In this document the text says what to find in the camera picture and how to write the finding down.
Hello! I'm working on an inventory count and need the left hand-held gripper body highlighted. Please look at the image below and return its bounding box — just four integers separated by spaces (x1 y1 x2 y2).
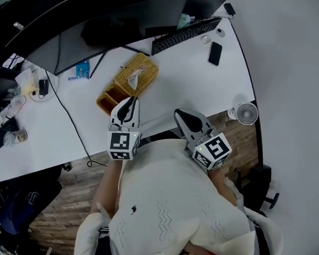
105 117 145 163

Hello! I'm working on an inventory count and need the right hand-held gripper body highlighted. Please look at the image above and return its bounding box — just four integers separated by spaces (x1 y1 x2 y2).
183 126 235 176

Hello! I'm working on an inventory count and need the white tissue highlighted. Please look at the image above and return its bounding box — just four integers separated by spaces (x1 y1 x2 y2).
126 70 142 92

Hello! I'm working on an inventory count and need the person's right forearm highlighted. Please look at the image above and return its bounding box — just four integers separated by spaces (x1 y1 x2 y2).
206 165 238 211

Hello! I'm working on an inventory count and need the person's left forearm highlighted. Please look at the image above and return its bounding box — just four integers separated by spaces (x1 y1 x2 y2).
86 156 130 221

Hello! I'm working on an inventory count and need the small white desk fan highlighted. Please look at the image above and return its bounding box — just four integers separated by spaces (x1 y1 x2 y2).
226 92 260 127

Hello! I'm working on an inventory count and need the woven wicker box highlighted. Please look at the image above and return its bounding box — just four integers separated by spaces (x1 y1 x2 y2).
92 51 163 116

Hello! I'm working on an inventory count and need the black office chair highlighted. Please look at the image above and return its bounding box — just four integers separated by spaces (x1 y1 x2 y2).
233 162 282 218

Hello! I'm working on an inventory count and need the blue plastic packet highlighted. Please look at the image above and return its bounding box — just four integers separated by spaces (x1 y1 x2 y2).
66 60 92 81

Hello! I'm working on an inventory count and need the person's cream knit sweater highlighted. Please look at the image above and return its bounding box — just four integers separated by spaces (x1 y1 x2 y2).
64 129 285 255

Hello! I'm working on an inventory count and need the black smartphone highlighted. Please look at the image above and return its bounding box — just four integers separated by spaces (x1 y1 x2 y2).
206 40 224 67

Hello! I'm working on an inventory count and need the black power adapter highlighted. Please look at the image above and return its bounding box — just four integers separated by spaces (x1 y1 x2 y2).
37 78 50 97
223 2 237 17

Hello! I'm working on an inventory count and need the large curved black monitor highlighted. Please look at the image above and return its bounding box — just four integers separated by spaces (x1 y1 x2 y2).
1 0 200 85

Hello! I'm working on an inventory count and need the long black keyboard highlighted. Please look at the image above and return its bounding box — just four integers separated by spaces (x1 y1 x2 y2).
149 16 225 56

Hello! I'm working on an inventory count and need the beige box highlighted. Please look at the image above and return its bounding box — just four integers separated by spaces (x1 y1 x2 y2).
14 66 41 95

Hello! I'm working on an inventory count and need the clear plastic cup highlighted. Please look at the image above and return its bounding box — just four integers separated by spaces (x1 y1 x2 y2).
2 128 30 149

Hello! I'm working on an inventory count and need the teal bottle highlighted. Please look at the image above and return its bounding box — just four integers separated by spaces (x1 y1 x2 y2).
176 12 197 30

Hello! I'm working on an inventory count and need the small black keyboard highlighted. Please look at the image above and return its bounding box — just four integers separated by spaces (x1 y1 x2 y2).
0 116 22 151

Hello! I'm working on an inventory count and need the dark blue jacket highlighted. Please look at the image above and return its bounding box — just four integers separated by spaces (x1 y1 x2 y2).
0 167 66 238

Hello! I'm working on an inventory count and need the black laptop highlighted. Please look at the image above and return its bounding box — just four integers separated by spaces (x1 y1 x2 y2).
186 0 228 21

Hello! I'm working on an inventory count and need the long black cable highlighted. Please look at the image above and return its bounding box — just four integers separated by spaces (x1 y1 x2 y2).
44 65 108 172

